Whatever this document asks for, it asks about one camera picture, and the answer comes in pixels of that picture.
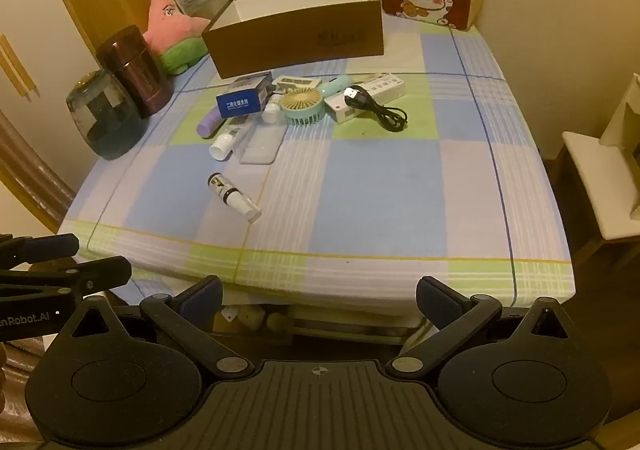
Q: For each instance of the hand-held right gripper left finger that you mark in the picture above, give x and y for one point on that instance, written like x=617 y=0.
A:
x=202 y=300

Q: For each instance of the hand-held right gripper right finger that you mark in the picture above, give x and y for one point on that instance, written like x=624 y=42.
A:
x=440 y=300

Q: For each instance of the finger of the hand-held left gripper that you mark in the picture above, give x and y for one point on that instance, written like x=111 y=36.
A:
x=100 y=272
x=50 y=245

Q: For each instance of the clear spray bottle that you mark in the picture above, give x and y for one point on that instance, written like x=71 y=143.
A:
x=227 y=192

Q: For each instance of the blue tube with white cap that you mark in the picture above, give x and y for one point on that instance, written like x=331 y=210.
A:
x=220 y=146

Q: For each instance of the clear plastic case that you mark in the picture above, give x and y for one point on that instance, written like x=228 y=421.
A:
x=260 y=148

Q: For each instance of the purple tube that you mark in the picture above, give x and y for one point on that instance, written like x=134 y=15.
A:
x=210 y=123

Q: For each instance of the blue white small carton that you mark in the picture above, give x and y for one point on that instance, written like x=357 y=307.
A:
x=240 y=103

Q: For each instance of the small white pill bottle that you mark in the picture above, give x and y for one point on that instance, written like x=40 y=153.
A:
x=272 y=110

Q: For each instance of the mint handheld fan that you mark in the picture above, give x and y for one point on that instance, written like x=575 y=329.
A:
x=302 y=108

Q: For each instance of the long white printed carton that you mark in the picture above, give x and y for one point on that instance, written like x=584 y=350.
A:
x=385 y=84

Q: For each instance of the white brush head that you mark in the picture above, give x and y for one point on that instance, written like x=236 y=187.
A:
x=295 y=83

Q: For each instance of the mint oval device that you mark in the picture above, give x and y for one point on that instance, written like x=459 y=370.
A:
x=335 y=84

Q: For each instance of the brown cardboard box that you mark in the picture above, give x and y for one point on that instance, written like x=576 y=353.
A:
x=300 y=40

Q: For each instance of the brown wooden furniture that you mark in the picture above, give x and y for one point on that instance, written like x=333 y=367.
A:
x=30 y=170

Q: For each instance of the blue glass jar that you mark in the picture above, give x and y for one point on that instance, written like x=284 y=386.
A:
x=100 y=120

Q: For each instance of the dark red canister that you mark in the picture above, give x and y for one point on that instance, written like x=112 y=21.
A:
x=135 y=75

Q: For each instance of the white chair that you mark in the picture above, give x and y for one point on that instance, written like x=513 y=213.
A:
x=600 y=180

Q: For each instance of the pink starfish plush toy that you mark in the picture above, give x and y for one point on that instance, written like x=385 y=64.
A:
x=167 y=25

